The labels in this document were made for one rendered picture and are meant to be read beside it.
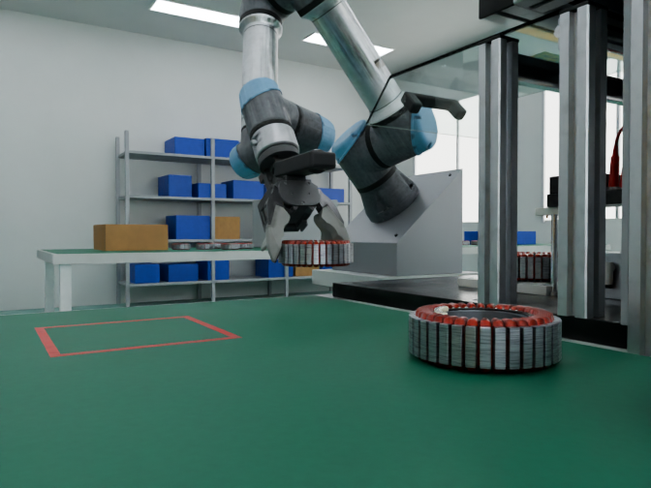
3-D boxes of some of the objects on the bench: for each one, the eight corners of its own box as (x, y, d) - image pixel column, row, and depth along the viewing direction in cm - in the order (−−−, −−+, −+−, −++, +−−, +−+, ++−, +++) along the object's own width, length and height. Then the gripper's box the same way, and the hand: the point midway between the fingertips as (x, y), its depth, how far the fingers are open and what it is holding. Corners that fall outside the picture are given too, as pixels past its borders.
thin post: (543, 294, 70) (544, 214, 70) (552, 293, 71) (552, 214, 71) (555, 295, 69) (555, 213, 68) (563, 295, 69) (564, 214, 69)
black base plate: (331, 296, 88) (331, 282, 88) (585, 279, 121) (585, 268, 121) (627, 350, 48) (627, 322, 48) (884, 301, 81) (884, 286, 81)
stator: (548, 347, 47) (549, 303, 47) (574, 381, 37) (575, 323, 36) (415, 341, 50) (415, 299, 50) (401, 371, 39) (401, 318, 39)
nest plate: (457, 286, 82) (457, 277, 82) (526, 281, 90) (526, 273, 90) (545, 295, 69) (545, 286, 69) (617, 289, 77) (617, 280, 77)
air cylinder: (598, 297, 67) (598, 251, 67) (634, 293, 71) (635, 250, 71) (640, 301, 63) (640, 252, 63) (676, 297, 67) (676, 251, 67)
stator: (477, 277, 82) (477, 252, 82) (537, 275, 87) (537, 251, 87) (533, 283, 72) (533, 254, 72) (597, 280, 76) (598, 253, 76)
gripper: (313, 178, 102) (346, 277, 94) (216, 173, 93) (243, 283, 84) (334, 148, 96) (372, 251, 87) (233, 139, 86) (263, 255, 78)
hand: (317, 257), depth 84 cm, fingers closed on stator, 13 cm apart
